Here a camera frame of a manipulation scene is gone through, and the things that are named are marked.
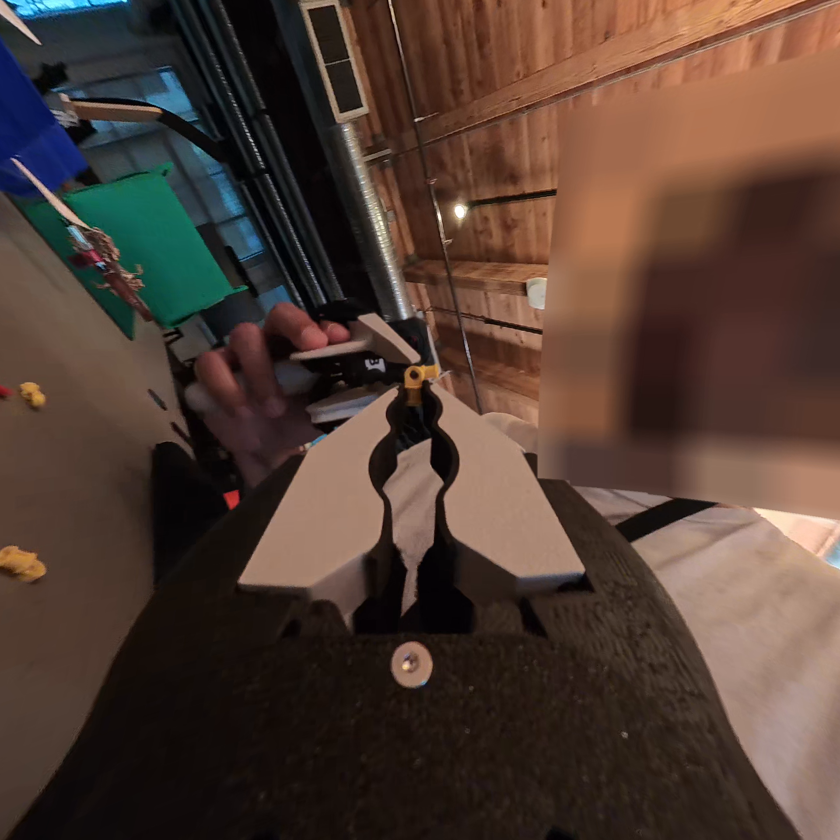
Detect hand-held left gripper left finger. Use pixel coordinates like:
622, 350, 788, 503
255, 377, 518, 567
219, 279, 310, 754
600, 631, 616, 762
236, 386, 408, 634

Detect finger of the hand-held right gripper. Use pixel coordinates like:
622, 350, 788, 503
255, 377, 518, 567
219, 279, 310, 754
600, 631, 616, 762
306, 384, 401, 425
287, 312, 422, 366

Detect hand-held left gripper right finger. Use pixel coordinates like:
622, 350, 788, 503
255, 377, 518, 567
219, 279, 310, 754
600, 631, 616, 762
399, 382, 588, 634

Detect person's right hand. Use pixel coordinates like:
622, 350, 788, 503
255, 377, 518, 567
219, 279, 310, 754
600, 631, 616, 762
193, 301, 353, 488

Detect black ceiling pipes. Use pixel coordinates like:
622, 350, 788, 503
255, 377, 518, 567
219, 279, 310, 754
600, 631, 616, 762
169, 0, 343, 309

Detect green plastic bin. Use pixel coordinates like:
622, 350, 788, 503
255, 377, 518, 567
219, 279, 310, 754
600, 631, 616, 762
13, 163, 249, 340

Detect tan and red small parts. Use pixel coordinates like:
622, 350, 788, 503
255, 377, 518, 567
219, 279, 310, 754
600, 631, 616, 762
66, 220, 156, 322

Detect white vent grille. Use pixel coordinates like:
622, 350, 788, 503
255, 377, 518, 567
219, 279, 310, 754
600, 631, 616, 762
299, 0, 372, 123

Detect blue plastic bin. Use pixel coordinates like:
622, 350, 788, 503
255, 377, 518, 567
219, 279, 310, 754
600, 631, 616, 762
0, 39, 89, 198

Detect silver ventilation duct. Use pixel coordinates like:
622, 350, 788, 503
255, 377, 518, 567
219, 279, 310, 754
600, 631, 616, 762
327, 120, 422, 324

